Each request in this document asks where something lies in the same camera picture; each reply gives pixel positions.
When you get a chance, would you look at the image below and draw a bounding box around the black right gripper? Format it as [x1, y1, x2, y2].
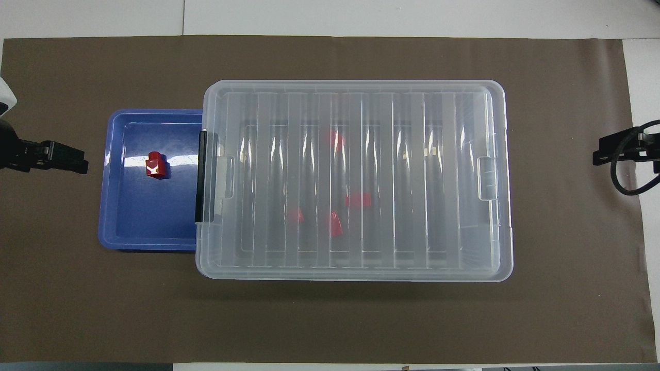
[593, 131, 660, 173]

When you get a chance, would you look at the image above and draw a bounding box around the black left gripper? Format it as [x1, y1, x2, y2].
[0, 120, 89, 174]

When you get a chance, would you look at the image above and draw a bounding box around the clear ribbed box lid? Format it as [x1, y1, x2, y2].
[195, 79, 514, 282]

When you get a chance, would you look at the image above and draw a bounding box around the blue plastic tray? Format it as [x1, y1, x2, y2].
[98, 109, 204, 251]

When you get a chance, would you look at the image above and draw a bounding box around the clear plastic storage box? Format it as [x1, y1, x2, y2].
[196, 85, 511, 280]

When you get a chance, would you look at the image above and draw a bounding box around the brown table mat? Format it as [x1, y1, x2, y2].
[0, 35, 656, 364]

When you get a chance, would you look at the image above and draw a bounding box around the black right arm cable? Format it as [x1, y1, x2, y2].
[610, 120, 660, 195]

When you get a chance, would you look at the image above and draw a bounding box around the black box latch handle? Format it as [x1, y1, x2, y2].
[195, 130, 208, 224]

